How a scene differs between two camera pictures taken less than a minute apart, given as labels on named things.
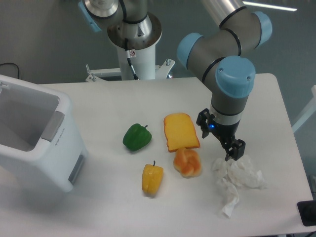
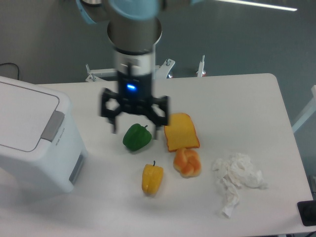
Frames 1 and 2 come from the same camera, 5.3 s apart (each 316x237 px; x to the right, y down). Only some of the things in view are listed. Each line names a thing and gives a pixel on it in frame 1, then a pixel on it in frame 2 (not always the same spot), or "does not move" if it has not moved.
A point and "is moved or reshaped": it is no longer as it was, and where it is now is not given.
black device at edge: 307,212 does not move
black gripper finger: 203,120 -> 107,94
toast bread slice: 179,132 does not move
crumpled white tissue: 243,172 does not move
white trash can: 39,136 is moved or reshaped
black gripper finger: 236,152 -> 161,105
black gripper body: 226,133 -> 135,92
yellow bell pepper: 152,178 does not move
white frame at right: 310,110 does not move
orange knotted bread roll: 187,163 does not move
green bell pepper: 137,137 does not move
